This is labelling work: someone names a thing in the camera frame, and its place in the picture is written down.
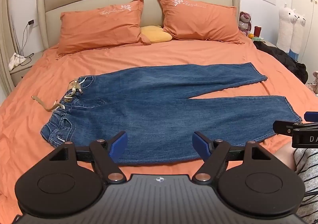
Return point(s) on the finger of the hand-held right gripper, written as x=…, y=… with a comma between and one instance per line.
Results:
x=311, y=116
x=284, y=127

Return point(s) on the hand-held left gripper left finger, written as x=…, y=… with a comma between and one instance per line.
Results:
x=119, y=145

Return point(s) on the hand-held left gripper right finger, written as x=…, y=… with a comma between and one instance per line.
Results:
x=200, y=145

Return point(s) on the blue denim pants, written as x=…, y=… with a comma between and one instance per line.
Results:
x=161, y=104

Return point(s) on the pale pink soft item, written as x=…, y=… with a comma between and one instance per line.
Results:
x=314, y=85

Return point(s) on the black clothing pile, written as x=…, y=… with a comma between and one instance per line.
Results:
x=280, y=57

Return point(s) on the beige webbing belt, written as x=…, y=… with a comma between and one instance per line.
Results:
x=72, y=86

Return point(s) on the white alpaca plush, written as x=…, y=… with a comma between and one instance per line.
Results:
x=298, y=36
x=285, y=30

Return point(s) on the pale green packet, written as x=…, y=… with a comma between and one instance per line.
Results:
x=258, y=39

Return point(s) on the orange fruit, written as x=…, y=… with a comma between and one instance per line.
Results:
x=251, y=36

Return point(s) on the orange bed sheet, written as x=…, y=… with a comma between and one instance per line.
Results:
x=174, y=51

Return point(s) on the red cup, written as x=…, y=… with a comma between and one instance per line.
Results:
x=257, y=31

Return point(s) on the pink plush bear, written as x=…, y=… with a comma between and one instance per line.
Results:
x=244, y=19

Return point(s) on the yellow cushion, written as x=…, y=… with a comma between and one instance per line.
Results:
x=156, y=34

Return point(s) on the orange embroidered pillow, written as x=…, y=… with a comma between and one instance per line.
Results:
x=99, y=28
x=198, y=23

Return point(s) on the beige nightstand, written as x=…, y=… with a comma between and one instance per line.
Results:
x=28, y=66

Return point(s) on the white crumpled cloth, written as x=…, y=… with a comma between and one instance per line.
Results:
x=16, y=61

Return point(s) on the beige curtain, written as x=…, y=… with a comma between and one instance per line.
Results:
x=5, y=40

